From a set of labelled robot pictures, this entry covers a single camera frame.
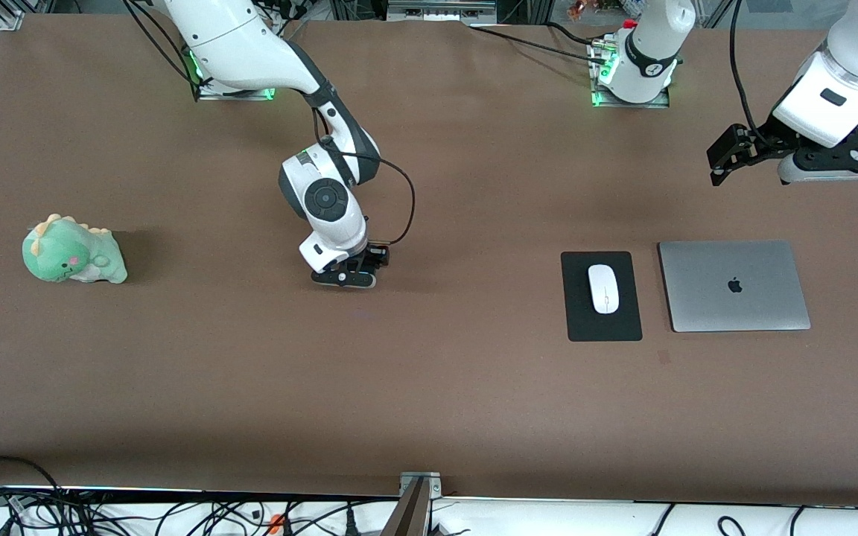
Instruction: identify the aluminium frame rail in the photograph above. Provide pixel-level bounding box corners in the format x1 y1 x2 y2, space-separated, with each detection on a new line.
387 0 497 23

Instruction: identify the black cable across table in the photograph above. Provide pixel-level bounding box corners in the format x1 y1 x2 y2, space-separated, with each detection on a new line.
466 25 608 66

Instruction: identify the white computer mouse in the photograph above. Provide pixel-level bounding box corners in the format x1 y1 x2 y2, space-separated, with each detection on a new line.
587 264 620 315

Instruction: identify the metal mount post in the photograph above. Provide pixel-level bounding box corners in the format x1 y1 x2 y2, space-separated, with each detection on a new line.
381 471 442 536

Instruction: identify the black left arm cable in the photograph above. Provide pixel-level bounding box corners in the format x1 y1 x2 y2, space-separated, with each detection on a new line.
728 0 759 133

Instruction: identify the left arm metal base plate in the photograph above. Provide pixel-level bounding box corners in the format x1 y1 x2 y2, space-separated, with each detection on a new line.
589 36 672 109

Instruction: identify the silver closed laptop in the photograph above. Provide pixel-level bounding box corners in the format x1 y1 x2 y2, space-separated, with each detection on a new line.
658 240 812 333

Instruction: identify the black mouse pad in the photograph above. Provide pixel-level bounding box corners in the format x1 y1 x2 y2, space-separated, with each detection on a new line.
560 251 644 342

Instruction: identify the green plush dinosaur toy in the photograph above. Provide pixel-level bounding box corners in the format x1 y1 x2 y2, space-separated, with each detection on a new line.
22 214 129 285

